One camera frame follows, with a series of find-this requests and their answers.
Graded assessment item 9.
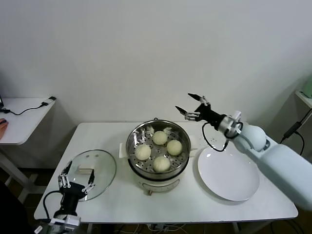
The pale green container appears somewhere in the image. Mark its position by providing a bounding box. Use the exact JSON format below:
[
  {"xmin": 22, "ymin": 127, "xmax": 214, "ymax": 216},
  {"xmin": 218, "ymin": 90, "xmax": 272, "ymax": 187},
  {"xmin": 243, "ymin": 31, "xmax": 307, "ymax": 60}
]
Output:
[{"xmin": 300, "ymin": 75, "xmax": 312, "ymax": 98}]

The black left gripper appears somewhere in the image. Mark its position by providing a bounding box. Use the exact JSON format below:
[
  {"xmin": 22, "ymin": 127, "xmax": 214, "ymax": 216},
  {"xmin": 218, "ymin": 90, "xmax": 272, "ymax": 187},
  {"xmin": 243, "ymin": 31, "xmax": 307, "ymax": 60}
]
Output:
[{"xmin": 57, "ymin": 160, "xmax": 97, "ymax": 213}]

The glass lid with beige handle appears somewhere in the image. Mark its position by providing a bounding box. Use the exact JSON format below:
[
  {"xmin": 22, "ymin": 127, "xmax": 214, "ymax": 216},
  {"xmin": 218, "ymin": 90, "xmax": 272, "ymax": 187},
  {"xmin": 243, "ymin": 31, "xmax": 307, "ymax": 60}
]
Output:
[{"xmin": 59, "ymin": 149, "xmax": 117, "ymax": 202}]

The white electric cooking pot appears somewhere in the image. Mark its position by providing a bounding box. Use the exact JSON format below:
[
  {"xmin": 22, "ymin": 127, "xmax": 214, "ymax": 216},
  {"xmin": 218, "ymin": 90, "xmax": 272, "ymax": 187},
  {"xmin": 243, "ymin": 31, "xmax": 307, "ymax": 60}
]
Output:
[{"xmin": 118, "ymin": 135, "xmax": 199, "ymax": 196}]

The white steamed baozi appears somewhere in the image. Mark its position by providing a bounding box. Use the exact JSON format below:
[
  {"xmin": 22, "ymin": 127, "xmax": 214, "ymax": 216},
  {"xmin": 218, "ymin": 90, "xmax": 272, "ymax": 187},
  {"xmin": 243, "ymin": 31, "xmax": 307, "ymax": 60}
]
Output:
[
  {"xmin": 135, "ymin": 144, "xmax": 152, "ymax": 161},
  {"xmin": 166, "ymin": 139, "xmax": 183, "ymax": 156},
  {"xmin": 153, "ymin": 131, "xmax": 169, "ymax": 146},
  {"xmin": 153, "ymin": 156, "xmax": 171, "ymax": 173}
]

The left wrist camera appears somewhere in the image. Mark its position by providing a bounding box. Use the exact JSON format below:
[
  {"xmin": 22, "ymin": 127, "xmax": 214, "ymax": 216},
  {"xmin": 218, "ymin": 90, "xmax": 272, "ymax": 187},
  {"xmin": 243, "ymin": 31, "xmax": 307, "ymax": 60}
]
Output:
[{"xmin": 50, "ymin": 214, "xmax": 81, "ymax": 226}]

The black cable with adapter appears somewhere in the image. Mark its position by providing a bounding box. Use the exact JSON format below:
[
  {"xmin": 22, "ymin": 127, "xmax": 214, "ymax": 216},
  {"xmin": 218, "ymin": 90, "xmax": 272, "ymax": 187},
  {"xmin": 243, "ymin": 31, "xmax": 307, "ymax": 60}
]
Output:
[{"xmin": 0, "ymin": 97, "xmax": 57, "ymax": 117}]

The person's hand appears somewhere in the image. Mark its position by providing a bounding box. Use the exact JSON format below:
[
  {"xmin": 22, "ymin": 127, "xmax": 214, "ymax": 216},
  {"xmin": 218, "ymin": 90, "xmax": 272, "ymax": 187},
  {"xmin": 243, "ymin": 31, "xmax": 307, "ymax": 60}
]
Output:
[{"xmin": 0, "ymin": 118, "xmax": 9, "ymax": 139}]

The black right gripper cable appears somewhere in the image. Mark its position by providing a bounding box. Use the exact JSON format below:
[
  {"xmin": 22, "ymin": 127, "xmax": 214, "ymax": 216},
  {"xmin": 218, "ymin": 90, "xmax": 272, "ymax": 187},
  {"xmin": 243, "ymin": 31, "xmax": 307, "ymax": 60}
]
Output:
[{"xmin": 201, "ymin": 121, "xmax": 244, "ymax": 153}]

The white cable bundle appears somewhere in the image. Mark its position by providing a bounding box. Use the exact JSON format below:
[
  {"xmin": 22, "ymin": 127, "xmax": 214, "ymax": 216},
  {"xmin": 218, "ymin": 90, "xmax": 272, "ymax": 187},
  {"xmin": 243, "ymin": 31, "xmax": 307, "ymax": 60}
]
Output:
[{"xmin": 114, "ymin": 223, "xmax": 195, "ymax": 234}]

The stainless steel steamer basket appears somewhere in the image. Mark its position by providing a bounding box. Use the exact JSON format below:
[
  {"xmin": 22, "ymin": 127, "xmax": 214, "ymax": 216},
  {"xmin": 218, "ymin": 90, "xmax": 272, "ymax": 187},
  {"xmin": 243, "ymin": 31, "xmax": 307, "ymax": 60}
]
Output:
[{"xmin": 126, "ymin": 120, "xmax": 192, "ymax": 174}]

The white side table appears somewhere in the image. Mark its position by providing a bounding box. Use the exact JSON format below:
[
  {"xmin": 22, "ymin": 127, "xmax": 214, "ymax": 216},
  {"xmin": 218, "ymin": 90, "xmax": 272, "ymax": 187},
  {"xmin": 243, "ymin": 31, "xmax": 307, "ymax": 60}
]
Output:
[{"xmin": 0, "ymin": 97, "xmax": 57, "ymax": 204}]

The black power adapter cable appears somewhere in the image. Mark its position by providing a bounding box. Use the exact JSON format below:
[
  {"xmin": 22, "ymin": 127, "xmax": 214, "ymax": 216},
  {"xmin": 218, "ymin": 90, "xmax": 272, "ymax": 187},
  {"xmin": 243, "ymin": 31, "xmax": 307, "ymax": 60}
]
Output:
[{"xmin": 279, "ymin": 114, "xmax": 312, "ymax": 156}]

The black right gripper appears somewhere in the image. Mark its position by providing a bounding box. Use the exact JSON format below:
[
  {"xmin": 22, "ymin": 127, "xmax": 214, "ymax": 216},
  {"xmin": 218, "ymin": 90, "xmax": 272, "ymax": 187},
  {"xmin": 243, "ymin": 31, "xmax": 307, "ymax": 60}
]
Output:
[{"xmin": 175, "ymin": 92, "xmax": 227, "ymax": 132}]

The white shelf table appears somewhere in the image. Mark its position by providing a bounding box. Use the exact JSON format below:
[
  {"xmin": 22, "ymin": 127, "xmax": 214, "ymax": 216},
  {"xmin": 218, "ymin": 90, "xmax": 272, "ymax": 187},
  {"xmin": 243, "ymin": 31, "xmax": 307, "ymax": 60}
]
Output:
[{"xmin": 294, "ymin": 89, "xmax": 312, "ymax": 109}]

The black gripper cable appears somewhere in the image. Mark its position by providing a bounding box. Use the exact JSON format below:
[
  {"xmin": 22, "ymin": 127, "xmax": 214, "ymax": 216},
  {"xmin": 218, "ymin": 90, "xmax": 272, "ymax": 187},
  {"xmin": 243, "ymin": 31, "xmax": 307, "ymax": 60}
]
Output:
[
  {"xmin": 201, "ymin": 121, "xmax": 244, "ymax": 153},
  {"xmin": 43, "ymin": 191, "xmax": 64, "ymax": 220}
]

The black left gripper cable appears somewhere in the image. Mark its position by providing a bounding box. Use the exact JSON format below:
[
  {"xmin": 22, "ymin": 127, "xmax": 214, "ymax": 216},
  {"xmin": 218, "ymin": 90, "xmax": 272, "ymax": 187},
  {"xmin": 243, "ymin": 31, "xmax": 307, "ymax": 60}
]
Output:
[{"xmin": 43, "ymin": 191, "xmax": 64, "ymax": 220}]

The white round plate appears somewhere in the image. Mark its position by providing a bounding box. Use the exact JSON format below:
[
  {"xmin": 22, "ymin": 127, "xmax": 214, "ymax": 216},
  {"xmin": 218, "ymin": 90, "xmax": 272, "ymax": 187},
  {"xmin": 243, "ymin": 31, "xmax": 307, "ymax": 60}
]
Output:
[{"xmin": 197, "ymin": 145, "xmax": 260, "ymax": 202}]

